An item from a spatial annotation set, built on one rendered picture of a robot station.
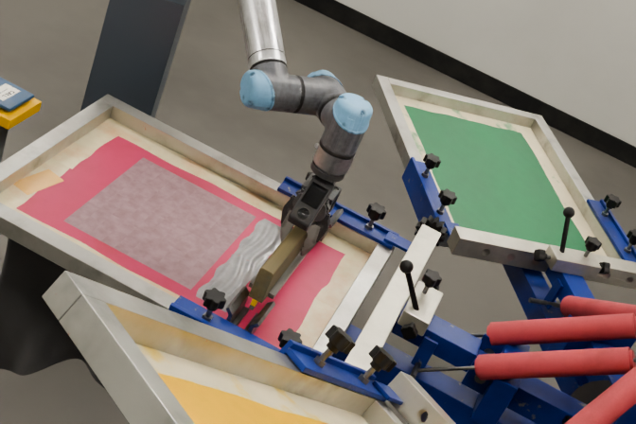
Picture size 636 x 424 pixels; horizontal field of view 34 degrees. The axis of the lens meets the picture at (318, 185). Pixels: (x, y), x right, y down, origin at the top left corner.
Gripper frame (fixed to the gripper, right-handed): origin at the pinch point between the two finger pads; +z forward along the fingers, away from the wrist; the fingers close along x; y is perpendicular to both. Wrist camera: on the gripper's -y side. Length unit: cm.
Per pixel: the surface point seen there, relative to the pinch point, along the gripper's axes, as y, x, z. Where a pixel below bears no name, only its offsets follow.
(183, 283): -16.6, 15.1, 8.9
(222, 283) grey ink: -11.0, 8.8, 8.6
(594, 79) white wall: 380, -60, 71
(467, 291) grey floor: 181, -45, 105
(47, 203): -15, 49, 9
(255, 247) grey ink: 5.1, 8.4, 8.4
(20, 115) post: 9, 72, 10
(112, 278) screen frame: -29.4, 25.1, 5.7
